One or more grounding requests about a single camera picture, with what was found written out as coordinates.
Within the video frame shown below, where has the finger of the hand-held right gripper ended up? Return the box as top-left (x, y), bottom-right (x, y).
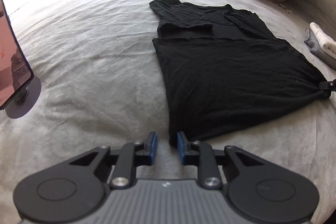
top-left (318, 79), bottom-right (336, 100)

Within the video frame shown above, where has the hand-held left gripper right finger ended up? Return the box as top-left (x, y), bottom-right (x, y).
top-left (177, 131), bottom-right (260, 190)

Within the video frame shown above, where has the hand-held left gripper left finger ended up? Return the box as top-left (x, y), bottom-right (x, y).
top-left (69, 132), bottom-right (157, 189)

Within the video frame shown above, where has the black t-shirt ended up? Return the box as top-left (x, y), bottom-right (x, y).
top-left (149, 0), bottom-right (330, 148)

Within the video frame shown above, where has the folded grey garment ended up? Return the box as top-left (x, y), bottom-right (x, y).
top-left (304, 28), bottom-right (336, 71)

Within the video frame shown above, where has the folded white garment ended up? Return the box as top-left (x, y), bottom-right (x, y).
top-left (310, 22), bottom-right (336, 59)

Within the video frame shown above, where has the small brown trinket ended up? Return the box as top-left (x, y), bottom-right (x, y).
top-left (279, 2), bottom-right (293, 14)

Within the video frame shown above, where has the round phone stand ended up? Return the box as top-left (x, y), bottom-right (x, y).
top-left (5, 78), bottom-right (42, 119)

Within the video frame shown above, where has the smartphone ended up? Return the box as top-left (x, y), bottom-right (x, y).
top-left (0, 0), bottom-right (34, 110)

